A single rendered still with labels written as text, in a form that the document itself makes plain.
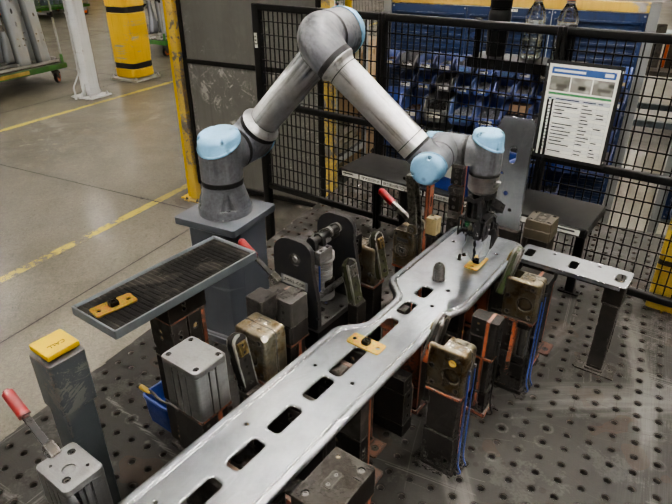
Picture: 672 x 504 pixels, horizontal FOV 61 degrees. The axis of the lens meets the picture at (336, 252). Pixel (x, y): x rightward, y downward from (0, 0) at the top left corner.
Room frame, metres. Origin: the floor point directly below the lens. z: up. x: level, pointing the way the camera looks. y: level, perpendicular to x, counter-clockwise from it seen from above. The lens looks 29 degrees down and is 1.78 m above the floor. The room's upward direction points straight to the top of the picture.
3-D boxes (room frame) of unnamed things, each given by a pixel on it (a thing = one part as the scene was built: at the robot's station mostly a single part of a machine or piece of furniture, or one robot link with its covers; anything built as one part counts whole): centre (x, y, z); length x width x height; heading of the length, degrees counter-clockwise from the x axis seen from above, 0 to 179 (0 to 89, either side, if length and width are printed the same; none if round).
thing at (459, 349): (0.94, -0.24, 0.87); 0.12 x 0.09 x 0.35; 54
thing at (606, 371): (1.28, -0.74, 0.84); 0.11 x 0.06 x 0.29; 54
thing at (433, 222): (1.51, -0.29, 0.88); 0.04 x 0.04 x 0.36; 54
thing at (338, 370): (0.93, -0.02, 0.84); 0.17 x 0.06 x 0.29; 54
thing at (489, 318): (1.12, -0.36, 0.84); 0.11 x 0.08 x 0.29; 54
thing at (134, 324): (1.01, 0.34, 1.16); 0.37 x 0.14 x 0.02; 144
